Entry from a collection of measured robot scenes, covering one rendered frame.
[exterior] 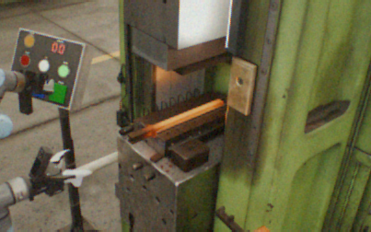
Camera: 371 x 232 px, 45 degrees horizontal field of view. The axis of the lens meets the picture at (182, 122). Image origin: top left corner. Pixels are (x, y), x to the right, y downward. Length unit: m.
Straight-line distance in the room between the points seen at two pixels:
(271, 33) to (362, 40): 0.39
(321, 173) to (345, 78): 0.42
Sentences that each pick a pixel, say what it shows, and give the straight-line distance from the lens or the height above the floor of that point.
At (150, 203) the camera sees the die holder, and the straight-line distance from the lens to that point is 1.79.
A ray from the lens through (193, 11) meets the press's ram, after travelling 1.42.
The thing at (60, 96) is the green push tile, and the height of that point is 1.00.
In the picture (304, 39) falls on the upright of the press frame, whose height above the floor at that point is 1.49.
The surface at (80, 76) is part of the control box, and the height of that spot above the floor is 1.07.
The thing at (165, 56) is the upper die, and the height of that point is 1.32.
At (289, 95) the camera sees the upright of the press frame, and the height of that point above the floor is 1.31.
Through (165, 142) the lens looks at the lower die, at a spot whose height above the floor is 0.98.
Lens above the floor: 1.93
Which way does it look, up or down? 33 degrees down
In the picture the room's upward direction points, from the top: 3 degrees clockwise
